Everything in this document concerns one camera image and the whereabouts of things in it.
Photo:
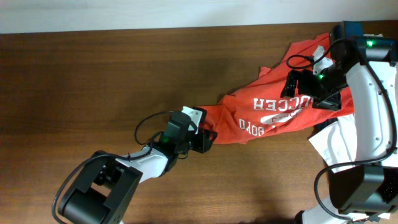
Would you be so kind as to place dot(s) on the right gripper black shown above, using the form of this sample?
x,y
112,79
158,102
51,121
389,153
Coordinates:
x,y
331,102

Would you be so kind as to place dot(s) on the white graphic t-shirt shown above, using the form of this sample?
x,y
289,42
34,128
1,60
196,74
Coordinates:
x,y
337,143

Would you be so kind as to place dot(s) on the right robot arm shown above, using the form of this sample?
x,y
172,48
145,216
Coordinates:
x,y
364,189

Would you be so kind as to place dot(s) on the navy blue garment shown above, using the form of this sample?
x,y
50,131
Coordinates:
x,y
323,125

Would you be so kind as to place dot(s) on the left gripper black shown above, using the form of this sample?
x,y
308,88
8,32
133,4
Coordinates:
x,y
202,141

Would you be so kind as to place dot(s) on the red soccer t-shirt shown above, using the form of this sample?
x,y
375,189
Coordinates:
x,y
258,110

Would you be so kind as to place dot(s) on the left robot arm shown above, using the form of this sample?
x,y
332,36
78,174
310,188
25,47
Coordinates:
x,y
99,190

